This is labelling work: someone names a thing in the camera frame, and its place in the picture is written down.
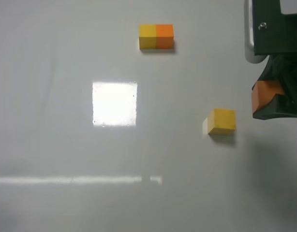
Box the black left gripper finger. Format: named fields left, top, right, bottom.
left=252, top=54, right=297, bottom=120

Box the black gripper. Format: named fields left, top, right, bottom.
left=252, top=0, right=297, bottom=55

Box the orange template cube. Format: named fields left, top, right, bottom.
left=156, top=24, right=174, bottom=49

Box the yellow template cube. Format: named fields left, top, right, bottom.
left=138, top=24, right=157, bottom=50

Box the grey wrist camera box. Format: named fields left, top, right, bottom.
left=244, top=0, right=266, bottom=64

